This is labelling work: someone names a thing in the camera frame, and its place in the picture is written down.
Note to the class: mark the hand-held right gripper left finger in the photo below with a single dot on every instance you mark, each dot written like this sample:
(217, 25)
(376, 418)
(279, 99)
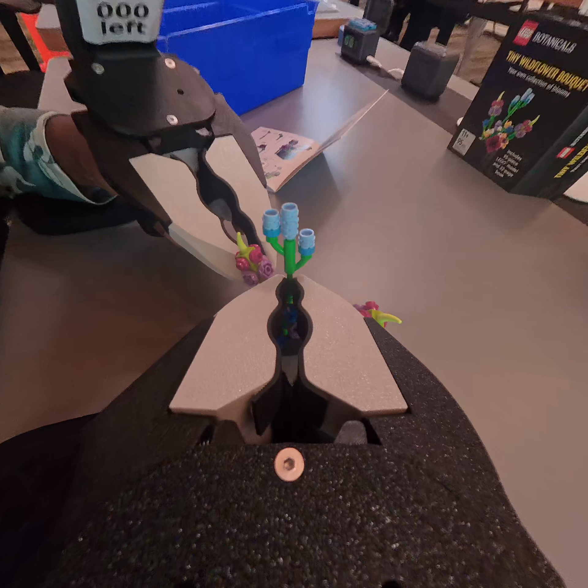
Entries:
(225, 367)

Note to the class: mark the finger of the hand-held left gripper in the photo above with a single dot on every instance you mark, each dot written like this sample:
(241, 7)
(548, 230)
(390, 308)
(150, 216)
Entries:
(197, 248)
(239, 183)

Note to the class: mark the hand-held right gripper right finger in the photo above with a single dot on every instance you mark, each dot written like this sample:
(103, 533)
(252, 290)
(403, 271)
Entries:
(353, 367)

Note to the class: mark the lego flower bouquet model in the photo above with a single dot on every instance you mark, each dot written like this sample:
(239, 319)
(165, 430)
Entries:
(252, 266)

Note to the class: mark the green lego sprig blue buds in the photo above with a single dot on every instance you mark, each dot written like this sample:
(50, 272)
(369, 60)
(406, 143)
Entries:
(289, 248)

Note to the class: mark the blue plastic bin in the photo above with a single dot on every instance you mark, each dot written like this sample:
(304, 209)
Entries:
(239, 50)

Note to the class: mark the person's left forearm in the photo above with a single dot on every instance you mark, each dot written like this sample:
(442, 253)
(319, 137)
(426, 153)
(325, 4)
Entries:
(32, 156)

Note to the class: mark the lego instruction booklet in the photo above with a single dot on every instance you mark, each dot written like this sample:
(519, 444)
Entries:
(285, 156)

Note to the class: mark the black lego set box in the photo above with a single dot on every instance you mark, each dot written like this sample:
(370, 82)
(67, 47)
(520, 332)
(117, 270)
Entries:
(519, 115)

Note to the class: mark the person's left hand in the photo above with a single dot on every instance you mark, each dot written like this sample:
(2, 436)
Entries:
(92, 156)

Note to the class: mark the orange traffic cone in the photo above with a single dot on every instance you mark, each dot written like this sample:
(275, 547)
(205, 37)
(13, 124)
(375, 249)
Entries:
(36, 36)

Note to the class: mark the black battery charger case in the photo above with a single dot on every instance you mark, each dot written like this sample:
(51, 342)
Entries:
(360, 43)

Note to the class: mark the grey hard case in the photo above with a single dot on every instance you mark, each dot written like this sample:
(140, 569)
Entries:
(429, 71)

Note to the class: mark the black board with white ledge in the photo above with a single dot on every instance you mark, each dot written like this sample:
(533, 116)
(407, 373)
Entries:
(579, 189)

